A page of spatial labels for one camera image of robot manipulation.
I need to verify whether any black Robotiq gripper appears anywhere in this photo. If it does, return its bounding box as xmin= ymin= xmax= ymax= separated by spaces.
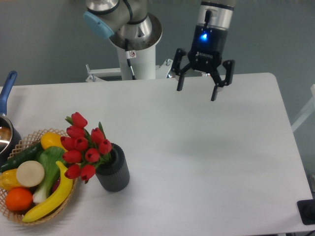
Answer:
xmin=170 ymin=25 xmax=236 ymax=102

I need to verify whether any red tulip bouquet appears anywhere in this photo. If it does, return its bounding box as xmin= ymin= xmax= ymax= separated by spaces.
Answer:
xmin=60 ymin=112 xmax=113 ymax=182

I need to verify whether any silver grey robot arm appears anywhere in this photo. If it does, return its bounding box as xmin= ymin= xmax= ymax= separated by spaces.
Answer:
xmin=83 ymin=0 xmax=235 ymax=100

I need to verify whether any dark grey ribbed vase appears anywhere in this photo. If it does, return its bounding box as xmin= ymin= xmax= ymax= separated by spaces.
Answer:
xmin=96 ymin=143 xmax=130 ymax=192

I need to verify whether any yellow lemon squash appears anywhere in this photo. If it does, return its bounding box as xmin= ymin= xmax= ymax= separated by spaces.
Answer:
xmin=40 ymin=132 xmax=66 ymax=151

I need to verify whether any black device at edge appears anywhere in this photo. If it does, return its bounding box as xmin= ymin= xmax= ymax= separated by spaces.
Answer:
xmin=297 ymin=199 xmax=315 ymax=225

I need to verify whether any green bok choy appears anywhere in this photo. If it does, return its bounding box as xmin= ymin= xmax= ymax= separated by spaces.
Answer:
xmin=33 ymin=146 xmax=65 ymax=205

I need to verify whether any woven wicker basket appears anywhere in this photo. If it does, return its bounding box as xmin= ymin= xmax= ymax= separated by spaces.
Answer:
xmin=0 ymin=128 xmax=77 ymax=226

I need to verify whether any red fruit in basket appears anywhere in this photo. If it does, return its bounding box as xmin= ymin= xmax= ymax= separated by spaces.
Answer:
xmin=51 ymin=177 xmax=61 ymax=194

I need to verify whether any dark green cucumber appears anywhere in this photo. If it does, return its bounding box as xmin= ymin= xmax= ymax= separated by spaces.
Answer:
xmin=0 ymin=143 xmax=43 ymax=173

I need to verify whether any beige round disc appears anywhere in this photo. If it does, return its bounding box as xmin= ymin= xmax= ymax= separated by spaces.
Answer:
xmin=16 ymin=161 xmax=45 ymax=187

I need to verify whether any yellow banana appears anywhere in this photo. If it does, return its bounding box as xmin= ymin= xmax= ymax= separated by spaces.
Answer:
xmin=22 ymin=161 xmax=73 ymax=223

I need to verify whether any yellow bell pepper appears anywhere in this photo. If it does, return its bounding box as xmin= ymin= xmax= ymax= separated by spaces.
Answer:
xmin=0 ymin=169 xmax=22 ymax=191

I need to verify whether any orange fruit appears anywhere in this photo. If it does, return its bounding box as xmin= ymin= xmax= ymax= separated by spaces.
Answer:
xmin=5 ymin=187 xmax=32 ymax=211

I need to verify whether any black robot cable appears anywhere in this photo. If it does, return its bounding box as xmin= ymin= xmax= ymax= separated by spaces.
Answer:
xmin=124 ymin=38 xmax=137 ymax=81

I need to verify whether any white frame at right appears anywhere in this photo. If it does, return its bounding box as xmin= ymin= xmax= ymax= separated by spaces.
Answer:
xmin=291 ymin=84 xmax=315 ymax=132

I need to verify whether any blue handled saucepan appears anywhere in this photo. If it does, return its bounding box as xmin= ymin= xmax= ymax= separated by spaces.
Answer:
xmin=0 ymin=70 xmax=21 ymax=166

